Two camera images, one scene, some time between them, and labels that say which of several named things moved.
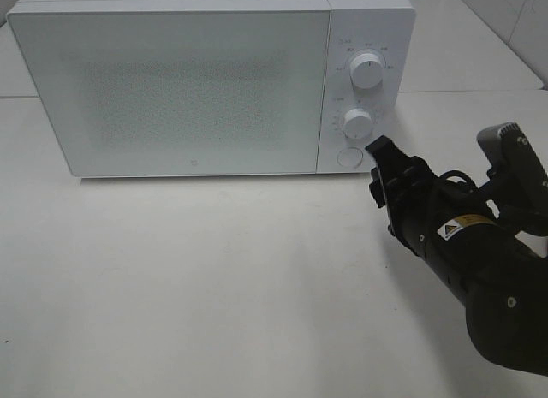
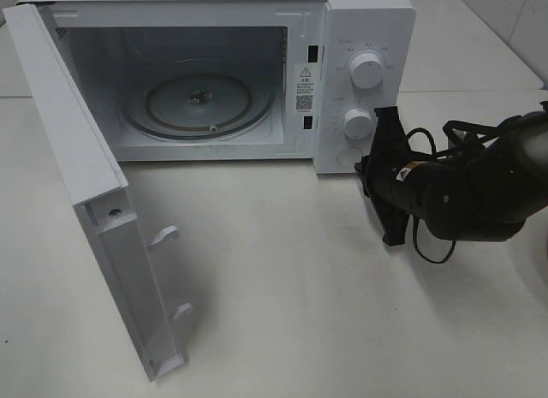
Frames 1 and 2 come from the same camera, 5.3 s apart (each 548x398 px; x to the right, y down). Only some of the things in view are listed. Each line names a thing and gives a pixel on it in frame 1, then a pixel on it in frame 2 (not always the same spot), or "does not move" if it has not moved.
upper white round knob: x=366 y=70 does not move
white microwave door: x=138 y=92 -> x=101 y=197
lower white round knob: x=357 y=123 does not move
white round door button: x=350 y=157 does not move
